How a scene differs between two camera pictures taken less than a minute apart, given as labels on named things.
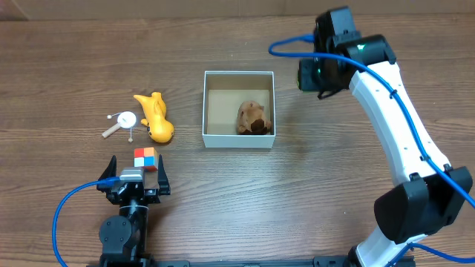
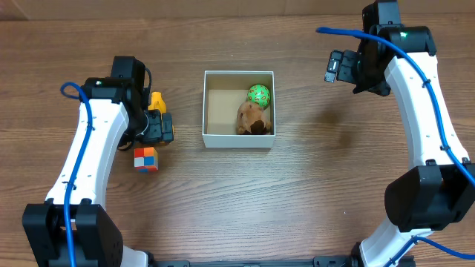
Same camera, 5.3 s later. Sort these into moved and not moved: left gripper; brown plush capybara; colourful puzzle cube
Moved: left gripper
Not moved: brown plush capybara; colourful puzzle cube
